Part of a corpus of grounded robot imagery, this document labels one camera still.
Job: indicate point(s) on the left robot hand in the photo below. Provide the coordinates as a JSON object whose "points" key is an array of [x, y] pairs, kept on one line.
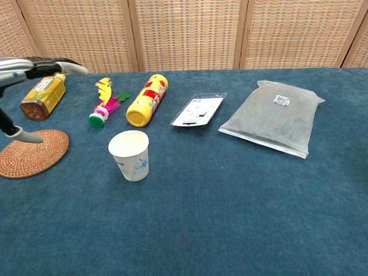
{"points": [[14, 70]]}

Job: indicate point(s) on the small white paper cup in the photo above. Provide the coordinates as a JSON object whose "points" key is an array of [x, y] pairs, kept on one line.
{"points": [[130, 161]]}

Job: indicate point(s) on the round woven rattan coaster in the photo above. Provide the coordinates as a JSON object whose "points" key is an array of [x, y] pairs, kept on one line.
{"points": [[31, 158]]}

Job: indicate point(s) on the green tea bottle yellow label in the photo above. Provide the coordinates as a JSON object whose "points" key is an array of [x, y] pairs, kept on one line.
{"points": [[46, 95]]}

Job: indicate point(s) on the woven bamboo screen panel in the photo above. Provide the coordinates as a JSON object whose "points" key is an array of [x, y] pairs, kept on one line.
{"points": [[360, 49], [11, 28], [296, 31], [187, 31], [83, 31]]}

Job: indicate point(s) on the colourful feather shuttlecock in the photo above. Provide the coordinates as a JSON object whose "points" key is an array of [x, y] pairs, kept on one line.
{"points": [[106, 103]]}

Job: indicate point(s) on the yellow snack canister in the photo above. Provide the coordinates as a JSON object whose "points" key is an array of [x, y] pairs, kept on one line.
{"points": [[148, 100]]}

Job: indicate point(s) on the white blister card package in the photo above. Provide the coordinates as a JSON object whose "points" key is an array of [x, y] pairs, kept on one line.
{"points": [[198, 110]]}

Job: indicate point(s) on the blue carpet table mat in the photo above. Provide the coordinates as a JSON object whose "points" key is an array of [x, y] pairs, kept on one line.
{"points": [[201, 215]]}

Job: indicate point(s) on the grey plastic bag QR label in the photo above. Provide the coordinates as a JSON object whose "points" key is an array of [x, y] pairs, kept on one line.
{"points": [[273, 120]]}

